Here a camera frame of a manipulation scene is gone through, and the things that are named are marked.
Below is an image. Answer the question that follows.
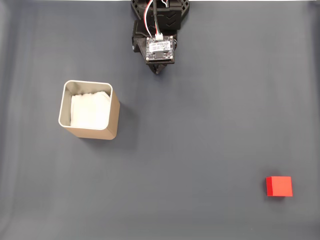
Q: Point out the dark blue table mat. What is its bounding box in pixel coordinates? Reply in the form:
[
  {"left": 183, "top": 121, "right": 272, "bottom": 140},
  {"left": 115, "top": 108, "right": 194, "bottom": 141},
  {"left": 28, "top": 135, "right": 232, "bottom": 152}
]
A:
[{"left": 0, "top": 1, "right": 320, "bottom": 240}]

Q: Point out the white tissue paper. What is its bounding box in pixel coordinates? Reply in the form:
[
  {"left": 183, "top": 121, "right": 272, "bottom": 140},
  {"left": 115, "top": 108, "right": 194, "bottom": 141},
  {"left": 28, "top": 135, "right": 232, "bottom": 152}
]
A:
[{"left": 70, "top": 91, "right": 112, "bottom": 130}]

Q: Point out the camera circuit board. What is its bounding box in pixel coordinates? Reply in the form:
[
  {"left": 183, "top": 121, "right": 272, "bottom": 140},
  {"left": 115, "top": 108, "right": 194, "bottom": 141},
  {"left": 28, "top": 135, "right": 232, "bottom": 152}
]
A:
[{"left": 145, "top": 35, "right": 175, "bottom": 64}]

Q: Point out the white red camera cable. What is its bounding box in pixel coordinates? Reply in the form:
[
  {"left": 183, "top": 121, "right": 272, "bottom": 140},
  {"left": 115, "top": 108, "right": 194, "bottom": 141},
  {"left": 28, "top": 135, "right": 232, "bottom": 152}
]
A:
[{"left": 143, "top": 0, "right": 165, "bottom": 41}]

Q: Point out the red cube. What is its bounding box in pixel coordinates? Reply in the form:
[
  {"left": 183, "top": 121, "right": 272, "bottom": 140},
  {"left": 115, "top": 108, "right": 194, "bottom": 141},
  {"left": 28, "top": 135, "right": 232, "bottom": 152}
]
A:
[{"left": 265, "top": 175, "right": 293, "bottom": 198}]

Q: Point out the beige square box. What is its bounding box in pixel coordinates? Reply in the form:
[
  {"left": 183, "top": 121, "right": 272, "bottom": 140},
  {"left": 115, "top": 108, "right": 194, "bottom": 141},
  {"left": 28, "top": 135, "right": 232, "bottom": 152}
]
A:
[{"left": 57, "top": 79, "right": 121, "bottom": 141}]

